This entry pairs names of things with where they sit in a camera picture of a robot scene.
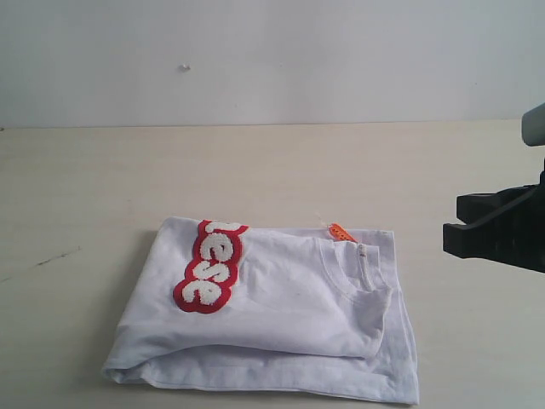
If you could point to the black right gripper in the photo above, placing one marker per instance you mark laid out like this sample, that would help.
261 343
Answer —
506 227

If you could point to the white t-shirt red lettering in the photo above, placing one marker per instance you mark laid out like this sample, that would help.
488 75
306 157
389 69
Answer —
221 306

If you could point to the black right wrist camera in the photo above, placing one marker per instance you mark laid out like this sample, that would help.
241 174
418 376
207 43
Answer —
533 127

